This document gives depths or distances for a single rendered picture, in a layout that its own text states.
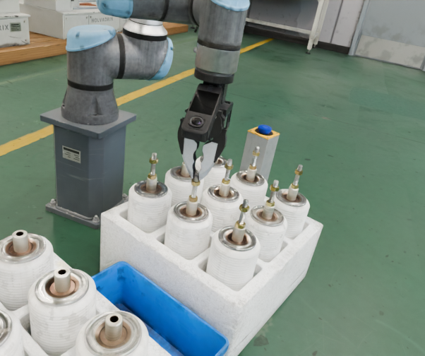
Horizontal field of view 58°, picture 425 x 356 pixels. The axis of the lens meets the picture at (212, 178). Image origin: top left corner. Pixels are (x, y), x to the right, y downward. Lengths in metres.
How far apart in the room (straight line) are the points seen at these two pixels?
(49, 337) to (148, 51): 0.70
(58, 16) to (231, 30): 2.64
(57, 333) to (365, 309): 0.76
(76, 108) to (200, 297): 0.57
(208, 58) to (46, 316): 0.46
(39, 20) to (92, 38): 2.36
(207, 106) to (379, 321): 0.71
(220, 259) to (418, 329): 0.59
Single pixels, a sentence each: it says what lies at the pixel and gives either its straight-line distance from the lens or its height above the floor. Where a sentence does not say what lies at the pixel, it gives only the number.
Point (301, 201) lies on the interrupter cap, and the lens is 0.94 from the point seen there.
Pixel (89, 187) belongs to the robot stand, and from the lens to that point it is 1.12.
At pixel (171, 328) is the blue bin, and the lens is 0.85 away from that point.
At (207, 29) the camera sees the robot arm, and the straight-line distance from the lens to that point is 0.66.
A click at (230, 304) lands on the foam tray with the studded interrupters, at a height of 0.17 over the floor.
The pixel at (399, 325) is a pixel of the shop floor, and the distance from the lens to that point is 1.13.
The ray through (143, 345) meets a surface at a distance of 0.57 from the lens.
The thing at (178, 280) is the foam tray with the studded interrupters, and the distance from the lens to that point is 0.80.
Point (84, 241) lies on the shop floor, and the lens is 1.12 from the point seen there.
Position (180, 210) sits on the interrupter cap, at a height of 0.25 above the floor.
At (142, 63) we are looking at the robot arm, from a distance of 1.05.
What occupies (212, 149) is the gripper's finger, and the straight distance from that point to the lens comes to 0.72.
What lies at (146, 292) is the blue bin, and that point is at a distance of 0.85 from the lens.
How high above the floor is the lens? 0.70
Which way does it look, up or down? 28 degrees down
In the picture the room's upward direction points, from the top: 10 degrees clockwise
